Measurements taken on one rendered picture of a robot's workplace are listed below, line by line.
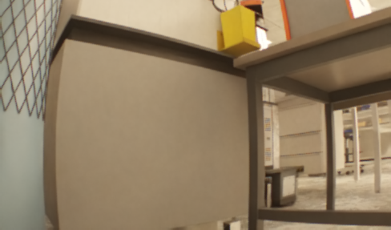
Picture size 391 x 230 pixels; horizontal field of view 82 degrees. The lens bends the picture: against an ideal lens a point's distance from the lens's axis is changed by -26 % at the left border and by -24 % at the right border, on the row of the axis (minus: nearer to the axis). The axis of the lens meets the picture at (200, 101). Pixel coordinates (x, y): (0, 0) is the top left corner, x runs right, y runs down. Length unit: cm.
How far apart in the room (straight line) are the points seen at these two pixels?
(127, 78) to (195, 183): 40
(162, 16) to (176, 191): 59
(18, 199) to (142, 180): 46
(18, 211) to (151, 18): 75
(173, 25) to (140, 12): 14
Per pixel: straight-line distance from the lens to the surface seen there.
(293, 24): 131
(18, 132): 51
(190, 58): 102
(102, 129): 80
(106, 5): 94
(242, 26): 109
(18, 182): 51
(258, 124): 98
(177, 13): 107
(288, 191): 199
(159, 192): 88
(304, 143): 252
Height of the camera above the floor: 35
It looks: 12 degrees up
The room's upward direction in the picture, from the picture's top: 1 degrees counter-clockwise
